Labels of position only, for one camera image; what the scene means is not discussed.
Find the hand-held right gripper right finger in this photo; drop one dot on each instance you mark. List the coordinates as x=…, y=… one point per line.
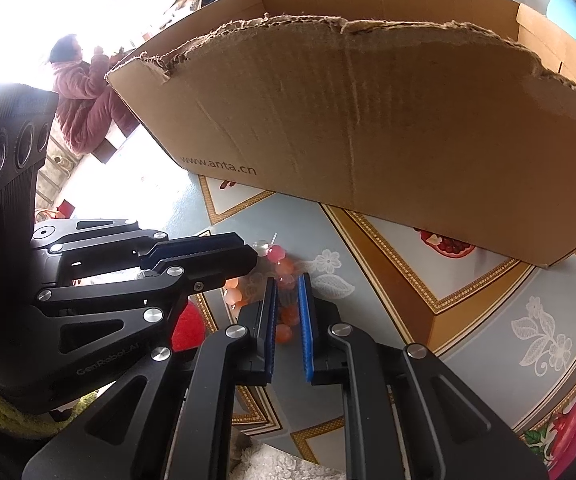
x=305, y=330

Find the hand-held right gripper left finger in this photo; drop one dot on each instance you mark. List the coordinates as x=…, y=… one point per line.
x=270, y=330

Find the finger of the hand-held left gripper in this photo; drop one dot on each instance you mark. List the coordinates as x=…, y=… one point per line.
x=193, y=246
x=208, y=270

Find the torn brown cardboard box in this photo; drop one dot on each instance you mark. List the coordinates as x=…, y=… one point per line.
x=368, y=135

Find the person's left forearm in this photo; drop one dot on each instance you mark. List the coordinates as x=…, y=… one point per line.
x=13, y=420

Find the red paper bag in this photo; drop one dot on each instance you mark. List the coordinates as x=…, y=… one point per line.
x=65, y=207

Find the wooden stool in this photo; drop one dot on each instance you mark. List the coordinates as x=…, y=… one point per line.
x=109, y=150

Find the white fleece cloth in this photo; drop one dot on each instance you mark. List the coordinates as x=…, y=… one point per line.
x=288, y=462

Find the fruit print tablecloth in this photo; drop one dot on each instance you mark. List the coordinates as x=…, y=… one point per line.
x=468, y=310

